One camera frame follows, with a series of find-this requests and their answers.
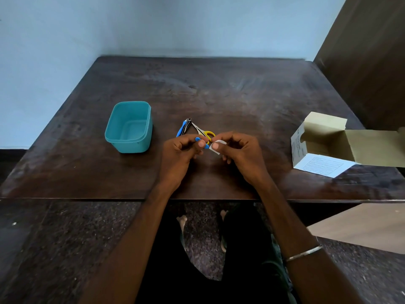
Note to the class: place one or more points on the person's right hand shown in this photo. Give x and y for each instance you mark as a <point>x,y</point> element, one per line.
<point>246,158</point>

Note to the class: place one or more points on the person's left hand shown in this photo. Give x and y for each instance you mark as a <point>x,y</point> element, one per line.
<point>177,161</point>

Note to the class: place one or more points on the white wipe pad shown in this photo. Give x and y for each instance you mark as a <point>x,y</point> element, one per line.
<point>221,142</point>

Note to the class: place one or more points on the blue-handled small tool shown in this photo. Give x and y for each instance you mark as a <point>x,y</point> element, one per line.
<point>181,129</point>

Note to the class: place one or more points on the teal plastic container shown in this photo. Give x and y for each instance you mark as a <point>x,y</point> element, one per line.
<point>128,126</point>

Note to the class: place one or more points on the white cardboard box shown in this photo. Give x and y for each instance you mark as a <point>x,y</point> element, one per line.
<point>322,166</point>

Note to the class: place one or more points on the person's right forearm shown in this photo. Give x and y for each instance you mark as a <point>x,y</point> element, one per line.
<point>288,224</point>

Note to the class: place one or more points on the person's left forearm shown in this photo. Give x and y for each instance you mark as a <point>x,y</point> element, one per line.
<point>133,250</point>

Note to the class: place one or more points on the person's right foot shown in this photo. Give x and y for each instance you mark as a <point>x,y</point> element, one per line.
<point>224,214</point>

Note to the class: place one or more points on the person's foot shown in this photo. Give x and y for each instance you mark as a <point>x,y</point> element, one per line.
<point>182,222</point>
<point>224,214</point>

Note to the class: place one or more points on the person's left foot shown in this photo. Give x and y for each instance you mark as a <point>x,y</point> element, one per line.
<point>182,222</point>

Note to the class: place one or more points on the small black metal tool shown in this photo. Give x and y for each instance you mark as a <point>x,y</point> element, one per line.
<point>188,125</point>

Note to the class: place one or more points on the beige board surface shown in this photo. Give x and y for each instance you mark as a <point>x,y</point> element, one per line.
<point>364,227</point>

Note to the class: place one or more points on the brown wooden cabinet panel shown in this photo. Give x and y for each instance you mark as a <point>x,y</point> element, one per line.
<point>373,66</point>

